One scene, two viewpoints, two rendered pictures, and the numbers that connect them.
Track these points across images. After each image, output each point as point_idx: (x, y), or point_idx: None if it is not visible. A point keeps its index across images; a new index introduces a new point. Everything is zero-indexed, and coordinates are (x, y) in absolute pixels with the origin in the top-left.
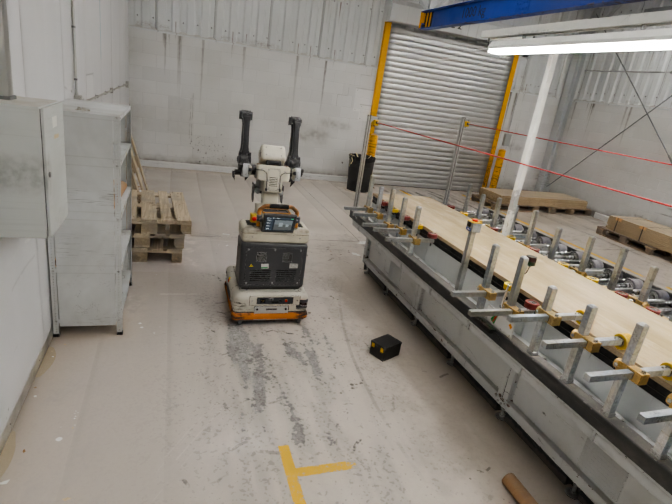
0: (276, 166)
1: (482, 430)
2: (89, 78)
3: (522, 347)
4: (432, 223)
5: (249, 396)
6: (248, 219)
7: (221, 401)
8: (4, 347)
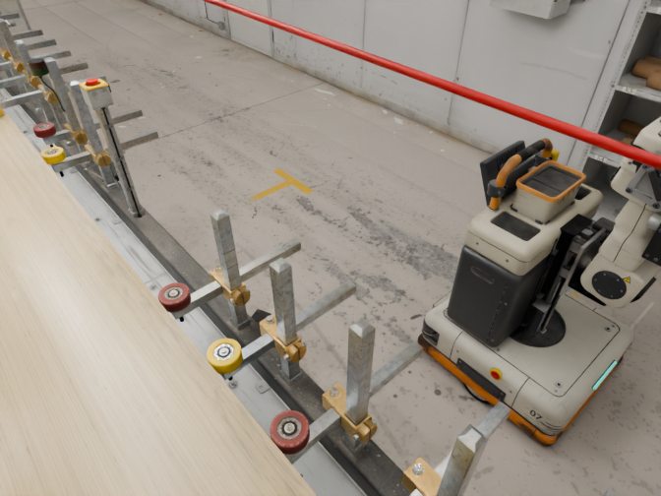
0: (660, 117)
1: None
2: None
3: (78, 148)
4: (168, 416)
5: (370, 215)
6: (590, 194)
7: (386, 203)
8: (489, 88)
